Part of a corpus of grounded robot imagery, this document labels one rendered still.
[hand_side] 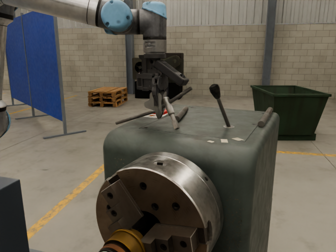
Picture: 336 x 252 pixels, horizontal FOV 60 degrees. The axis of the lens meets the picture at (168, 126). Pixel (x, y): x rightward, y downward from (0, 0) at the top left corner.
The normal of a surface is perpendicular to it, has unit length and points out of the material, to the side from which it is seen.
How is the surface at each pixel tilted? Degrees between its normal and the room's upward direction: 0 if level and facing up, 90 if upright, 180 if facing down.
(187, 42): 90
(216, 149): 35
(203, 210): 61
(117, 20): 90
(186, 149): 48
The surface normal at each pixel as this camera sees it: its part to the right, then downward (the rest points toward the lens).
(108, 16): 0.06, 0.25
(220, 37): -0.21, 0.24
